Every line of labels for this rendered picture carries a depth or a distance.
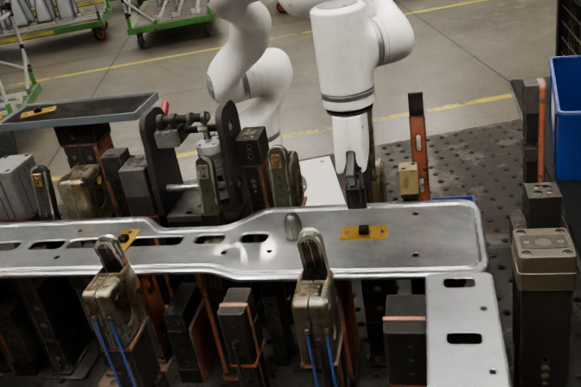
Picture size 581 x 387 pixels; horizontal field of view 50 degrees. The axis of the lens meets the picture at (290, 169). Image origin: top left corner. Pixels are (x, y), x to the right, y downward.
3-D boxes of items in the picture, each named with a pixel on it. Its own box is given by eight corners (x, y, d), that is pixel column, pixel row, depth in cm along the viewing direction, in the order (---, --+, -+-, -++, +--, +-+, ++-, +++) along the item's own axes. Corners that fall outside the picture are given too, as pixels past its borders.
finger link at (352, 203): (343, 171, 99) (347, 207, 102) (341, 180, 96) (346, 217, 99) (363, 170, 98) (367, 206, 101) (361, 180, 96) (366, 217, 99)
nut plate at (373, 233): (339, 239, 108) (338, 234, 108) (341, 228, 111) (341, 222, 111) (387, 238, 106) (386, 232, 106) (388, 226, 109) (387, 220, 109)
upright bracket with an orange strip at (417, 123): (424, 312, 133) (406, 94, 111) (424, 307, 134) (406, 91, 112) (437, 311, 132) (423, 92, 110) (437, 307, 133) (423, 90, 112)
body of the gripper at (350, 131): (328, 90, 103) (337, 150, 108) (321, 113, 94) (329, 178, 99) (373, 86, 101) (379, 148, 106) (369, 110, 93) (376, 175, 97)
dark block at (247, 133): (269, 303, 144) (233, 140, 125) (275, 285, 150) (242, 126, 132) (290, 303, 142) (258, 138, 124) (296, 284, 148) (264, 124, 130)
